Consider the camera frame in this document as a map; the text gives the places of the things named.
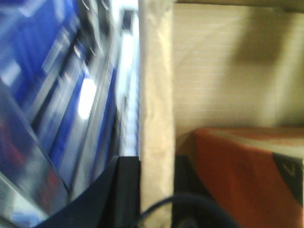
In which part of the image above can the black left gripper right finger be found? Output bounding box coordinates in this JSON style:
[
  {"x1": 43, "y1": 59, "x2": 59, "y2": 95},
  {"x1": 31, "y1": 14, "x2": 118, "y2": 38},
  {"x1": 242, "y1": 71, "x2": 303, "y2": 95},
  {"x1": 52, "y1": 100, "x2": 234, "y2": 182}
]
[{"x1": 172, "y1": 155, "x2": 209, "y2": 228}]

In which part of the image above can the brown cardboard box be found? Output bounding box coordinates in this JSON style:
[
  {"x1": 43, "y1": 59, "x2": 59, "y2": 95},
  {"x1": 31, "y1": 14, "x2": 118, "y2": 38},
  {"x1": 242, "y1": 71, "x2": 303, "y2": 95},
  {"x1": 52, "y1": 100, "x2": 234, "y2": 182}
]
[{"x1": 136, "y1": 0, "x2": 304, "y2": 228}]

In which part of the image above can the black cable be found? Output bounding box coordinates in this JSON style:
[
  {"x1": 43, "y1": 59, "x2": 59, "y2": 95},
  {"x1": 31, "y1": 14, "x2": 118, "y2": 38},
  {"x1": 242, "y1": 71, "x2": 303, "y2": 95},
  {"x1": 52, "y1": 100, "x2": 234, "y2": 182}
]
[{"x1": 139, "y1": 192, "x2": 240, "y2": 228}]

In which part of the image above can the orange printed carton inside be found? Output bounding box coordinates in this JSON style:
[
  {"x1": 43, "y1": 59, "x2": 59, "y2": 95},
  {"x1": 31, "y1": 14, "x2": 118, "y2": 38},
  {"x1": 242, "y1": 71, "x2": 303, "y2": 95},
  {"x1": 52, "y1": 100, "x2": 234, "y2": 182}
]
[{"x1": 194, "y1": 128, "x2": 304, "y2": 228}]

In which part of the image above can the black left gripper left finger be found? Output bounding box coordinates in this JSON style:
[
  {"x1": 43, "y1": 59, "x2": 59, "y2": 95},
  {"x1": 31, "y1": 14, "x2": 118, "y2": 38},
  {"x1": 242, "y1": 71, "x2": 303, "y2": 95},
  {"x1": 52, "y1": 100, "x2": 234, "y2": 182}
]
[{"x1": 44, "y1": 156, "x2": 141, "y2": 228}]

